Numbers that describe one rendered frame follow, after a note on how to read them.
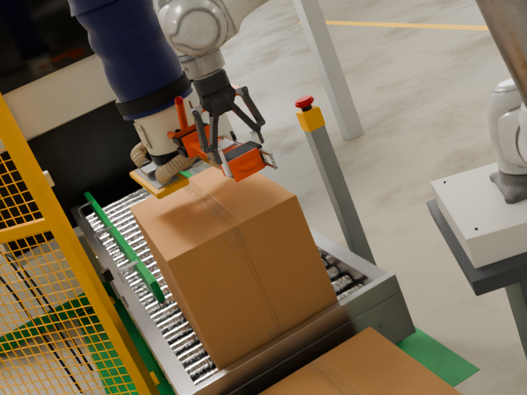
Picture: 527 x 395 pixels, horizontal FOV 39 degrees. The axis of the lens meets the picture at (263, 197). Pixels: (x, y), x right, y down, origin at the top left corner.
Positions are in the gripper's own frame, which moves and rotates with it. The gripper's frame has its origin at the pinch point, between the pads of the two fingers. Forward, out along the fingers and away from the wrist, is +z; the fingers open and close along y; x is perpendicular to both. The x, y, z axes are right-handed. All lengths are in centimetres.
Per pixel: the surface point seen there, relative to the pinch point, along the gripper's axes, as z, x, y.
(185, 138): -2.1, -30.2, 4.1
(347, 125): 109, -303, -160
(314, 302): 58, -28, -11
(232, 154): -1.9, 0.5, 1.9
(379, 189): 120, -209, -124
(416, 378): 66, 14, -15
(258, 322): 55, -29, 6
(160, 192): 11.6, -42.5, 14.3
